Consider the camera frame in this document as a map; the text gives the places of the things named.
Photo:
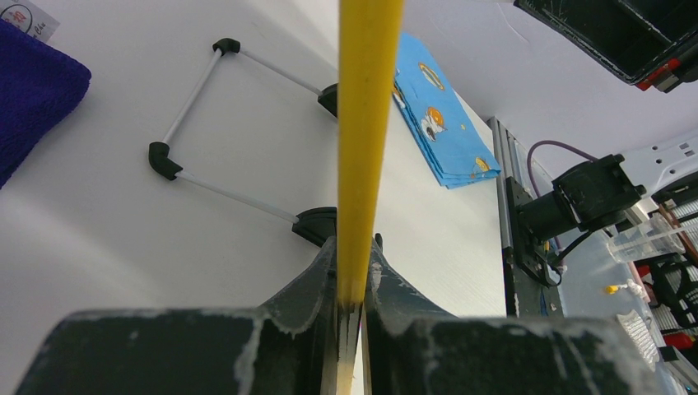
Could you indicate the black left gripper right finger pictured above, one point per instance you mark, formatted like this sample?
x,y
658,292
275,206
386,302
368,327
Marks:
x,y
413,346

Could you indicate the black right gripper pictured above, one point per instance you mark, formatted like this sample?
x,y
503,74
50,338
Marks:
x,y
643,43

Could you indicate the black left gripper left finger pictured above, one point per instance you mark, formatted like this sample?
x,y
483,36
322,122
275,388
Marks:
x,y
286,345

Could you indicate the yellow framed whiteboard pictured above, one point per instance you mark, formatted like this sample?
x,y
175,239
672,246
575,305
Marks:
x,y
367,51

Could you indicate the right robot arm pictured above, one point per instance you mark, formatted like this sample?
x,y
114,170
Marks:
x,y
596,193

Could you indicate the black whiteboard foot left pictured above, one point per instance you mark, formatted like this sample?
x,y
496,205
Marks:
x,y
316,225

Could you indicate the black whiteboard foot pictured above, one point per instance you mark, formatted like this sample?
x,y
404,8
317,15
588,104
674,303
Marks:
x,y
316,225
328,99

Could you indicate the black whiteboard foot right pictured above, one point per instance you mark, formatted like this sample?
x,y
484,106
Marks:
x,y
328,99

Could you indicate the clear plastic container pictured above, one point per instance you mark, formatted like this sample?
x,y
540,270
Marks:
x,y
649,239

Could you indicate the blue patterned cloth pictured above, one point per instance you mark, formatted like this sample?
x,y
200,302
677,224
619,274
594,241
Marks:
x,y
451,145

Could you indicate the purple cloth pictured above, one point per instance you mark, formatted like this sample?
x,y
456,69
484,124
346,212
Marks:
x,y
40,85

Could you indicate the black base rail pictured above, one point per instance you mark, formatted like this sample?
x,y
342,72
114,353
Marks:
x,y
528,281

